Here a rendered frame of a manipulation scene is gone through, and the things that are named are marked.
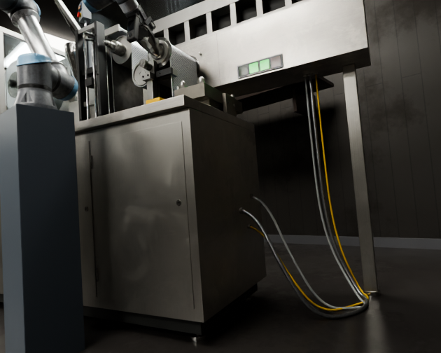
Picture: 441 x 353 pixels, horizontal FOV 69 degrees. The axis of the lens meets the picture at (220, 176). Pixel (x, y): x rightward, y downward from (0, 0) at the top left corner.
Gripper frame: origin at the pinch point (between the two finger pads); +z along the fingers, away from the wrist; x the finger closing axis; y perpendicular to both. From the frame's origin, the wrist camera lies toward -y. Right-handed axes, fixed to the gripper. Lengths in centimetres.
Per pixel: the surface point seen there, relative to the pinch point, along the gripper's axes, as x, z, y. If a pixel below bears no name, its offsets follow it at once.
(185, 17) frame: 5, 5, 52
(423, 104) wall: -121, 143, 108
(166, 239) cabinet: -18, 37, -79
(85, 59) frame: 38.0, -9.3, -1.8
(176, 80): -6.0, 13.7, -4.3
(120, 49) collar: 22.6, -5.0, 7.3
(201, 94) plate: -24.3, 16.1, -18.9
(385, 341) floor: -87, 83, -91
